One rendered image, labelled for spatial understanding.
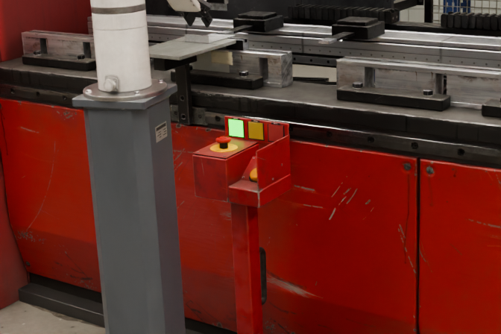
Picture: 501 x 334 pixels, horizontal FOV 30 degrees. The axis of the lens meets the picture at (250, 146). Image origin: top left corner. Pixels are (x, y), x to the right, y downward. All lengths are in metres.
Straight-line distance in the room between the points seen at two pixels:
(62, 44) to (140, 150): 1.14
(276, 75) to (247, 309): 0.66
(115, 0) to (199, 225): 0.97
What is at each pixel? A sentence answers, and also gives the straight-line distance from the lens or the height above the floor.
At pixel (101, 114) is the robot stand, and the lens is 2.09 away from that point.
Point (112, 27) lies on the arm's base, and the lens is 2.06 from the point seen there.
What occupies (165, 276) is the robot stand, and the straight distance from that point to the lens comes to 2.22.
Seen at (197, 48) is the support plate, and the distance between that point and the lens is 2.62.
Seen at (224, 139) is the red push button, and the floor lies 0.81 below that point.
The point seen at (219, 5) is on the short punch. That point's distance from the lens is 2.75.
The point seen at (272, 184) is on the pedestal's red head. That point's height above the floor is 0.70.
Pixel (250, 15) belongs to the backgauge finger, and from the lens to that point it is 2.93.
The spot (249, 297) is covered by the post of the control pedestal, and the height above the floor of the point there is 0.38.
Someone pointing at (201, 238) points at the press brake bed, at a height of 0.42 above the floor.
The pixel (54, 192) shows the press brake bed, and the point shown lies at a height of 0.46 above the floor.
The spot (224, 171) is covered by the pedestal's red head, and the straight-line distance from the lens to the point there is 2.36.
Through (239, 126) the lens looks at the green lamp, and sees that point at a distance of 2.48.
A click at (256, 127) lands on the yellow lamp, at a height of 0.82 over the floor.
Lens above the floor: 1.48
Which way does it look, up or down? 17 degrees down
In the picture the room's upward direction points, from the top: 3 degrees counter-clockwise
